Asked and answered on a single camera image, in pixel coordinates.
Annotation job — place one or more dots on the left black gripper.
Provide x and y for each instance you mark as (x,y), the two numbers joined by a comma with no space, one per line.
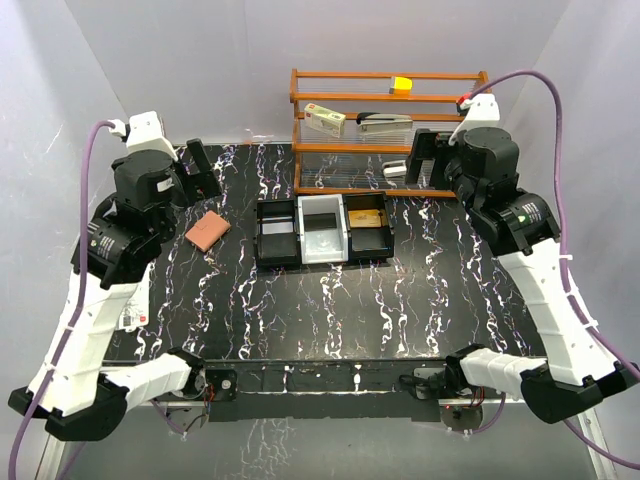
(192,181)

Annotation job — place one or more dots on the small white hole punch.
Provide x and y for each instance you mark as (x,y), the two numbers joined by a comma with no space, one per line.
(394,169)

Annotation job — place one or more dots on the left black tray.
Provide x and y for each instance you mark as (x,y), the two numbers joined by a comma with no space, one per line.
(276,240)

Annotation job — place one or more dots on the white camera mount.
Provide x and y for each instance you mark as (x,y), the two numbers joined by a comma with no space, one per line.
(482,110)
(144,131)

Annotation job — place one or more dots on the white staples box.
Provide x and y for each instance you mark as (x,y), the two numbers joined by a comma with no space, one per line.
(324,120)

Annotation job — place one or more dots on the right black tray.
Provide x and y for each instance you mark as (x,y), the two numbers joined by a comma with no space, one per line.
(371,235)

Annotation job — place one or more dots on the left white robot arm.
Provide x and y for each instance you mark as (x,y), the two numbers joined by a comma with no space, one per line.
(77,400)

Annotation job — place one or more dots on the white paper label sheet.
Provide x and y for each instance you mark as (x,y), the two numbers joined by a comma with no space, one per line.
(135,313)

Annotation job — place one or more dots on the grey black stapler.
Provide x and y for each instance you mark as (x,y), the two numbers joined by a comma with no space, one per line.
(372,123)

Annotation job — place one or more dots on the silver card in tray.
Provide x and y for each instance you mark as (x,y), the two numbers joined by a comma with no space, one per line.
(272,228)

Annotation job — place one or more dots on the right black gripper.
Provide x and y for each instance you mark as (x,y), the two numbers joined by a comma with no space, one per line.
(437,160)

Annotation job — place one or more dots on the yellow sticky note block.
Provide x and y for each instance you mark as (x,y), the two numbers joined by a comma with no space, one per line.
(400,85)

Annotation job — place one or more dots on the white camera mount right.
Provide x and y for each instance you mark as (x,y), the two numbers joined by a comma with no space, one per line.
(482,110)

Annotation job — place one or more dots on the black tray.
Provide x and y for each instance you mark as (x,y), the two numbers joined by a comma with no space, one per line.
(276,240)
(371,235)

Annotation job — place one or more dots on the orange wooden shelf rack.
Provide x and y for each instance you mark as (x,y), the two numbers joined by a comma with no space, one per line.
(353,162)

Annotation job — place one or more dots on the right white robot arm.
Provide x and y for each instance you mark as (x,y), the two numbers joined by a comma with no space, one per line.
(578,371)

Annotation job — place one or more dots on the middle white tray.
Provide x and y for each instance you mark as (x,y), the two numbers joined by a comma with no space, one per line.
(322,229)

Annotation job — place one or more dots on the gold card in tray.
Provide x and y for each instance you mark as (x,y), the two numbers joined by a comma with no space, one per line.
(367,218)

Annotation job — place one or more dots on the black front base bar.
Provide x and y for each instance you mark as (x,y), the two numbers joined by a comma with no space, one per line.
(335,389)

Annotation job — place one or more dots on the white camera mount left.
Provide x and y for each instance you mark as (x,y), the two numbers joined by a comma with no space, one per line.
(144,131)

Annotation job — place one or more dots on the pink leather card holder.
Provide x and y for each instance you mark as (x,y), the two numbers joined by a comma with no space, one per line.
(207,231)

